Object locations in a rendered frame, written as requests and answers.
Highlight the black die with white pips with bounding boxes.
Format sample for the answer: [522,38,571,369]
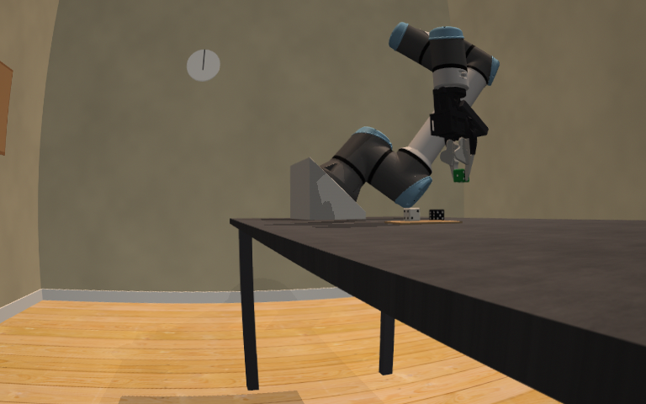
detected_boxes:
[429,210,444,221]

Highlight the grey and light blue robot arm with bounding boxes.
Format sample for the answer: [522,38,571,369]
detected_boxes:
[320,22,500,208]

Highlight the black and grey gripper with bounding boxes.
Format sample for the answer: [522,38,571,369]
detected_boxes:
[430,87,477,181]

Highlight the green die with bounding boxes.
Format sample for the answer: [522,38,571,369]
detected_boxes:
[453,169,469,183]

